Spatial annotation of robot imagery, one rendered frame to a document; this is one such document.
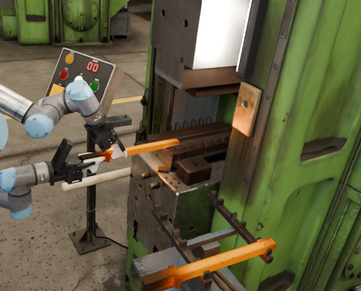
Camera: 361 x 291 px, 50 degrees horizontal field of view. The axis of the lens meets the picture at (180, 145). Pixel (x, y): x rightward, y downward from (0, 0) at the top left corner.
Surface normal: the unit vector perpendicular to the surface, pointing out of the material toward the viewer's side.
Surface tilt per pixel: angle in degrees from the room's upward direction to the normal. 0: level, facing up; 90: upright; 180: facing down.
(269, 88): 90
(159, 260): 0
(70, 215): 0
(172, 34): 90
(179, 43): 90
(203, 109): 90
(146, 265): 0
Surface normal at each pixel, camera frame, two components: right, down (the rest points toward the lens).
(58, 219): 0.12, -0.86
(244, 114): -0.83, 0.18
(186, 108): 0.55, 0.47
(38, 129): -0.07, 0.48
